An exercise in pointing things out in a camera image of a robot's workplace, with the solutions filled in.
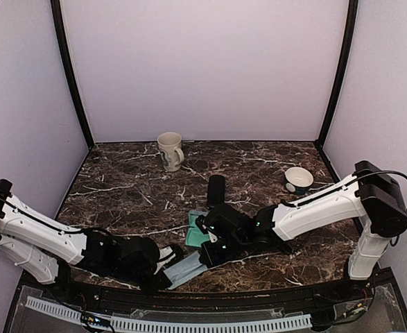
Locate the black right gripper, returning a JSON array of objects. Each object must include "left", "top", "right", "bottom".
[{"left": 199, "top": 233, "right": 248, "bottom": 268}]

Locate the black hard glasses case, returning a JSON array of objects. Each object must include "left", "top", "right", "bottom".
[{"left": 207, "top": 175, "right": 225, "bottom": 209}]

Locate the blue textured glasses case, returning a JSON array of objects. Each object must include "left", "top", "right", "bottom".
[{"left": 185, "top": 210, "right": 210, "bottom": 248}]

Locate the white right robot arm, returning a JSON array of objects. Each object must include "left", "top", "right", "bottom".
[{"left": 196, "top": 160, "right": 407, "bottom": 301}]

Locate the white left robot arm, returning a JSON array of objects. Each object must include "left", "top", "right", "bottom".
[{"left": 0, "top": 179, "right": 183, "bottom": 302}]

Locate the white and green bowl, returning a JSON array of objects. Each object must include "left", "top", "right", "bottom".
[{"left": 284, "top": 166, "right": 314, "bottom": 195}]

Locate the cream ceramic mug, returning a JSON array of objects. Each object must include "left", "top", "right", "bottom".
[{"left": 157, "top": 132, "right": 184, "bottom": 172}]

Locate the white slotted cable duct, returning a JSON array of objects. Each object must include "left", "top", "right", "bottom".
[{"left": 25, "top": 296, "right": 312, "bottom": 332}]

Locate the right black frame post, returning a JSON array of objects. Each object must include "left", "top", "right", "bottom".
[{"left": 316, "top": 0, "right": 358, "bottom": 148}]

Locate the black frame post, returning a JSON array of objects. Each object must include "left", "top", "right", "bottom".
[
  {"left": 316, "top": 0, "right": 358, "bottom": 148},
  {"left": 50, "top": 0, "right": 95, "bottom": 149}
]

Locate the left black frame post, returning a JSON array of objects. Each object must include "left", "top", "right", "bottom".
[{"left": 50, "top": 0, "right": 95, "bottom": 149}]

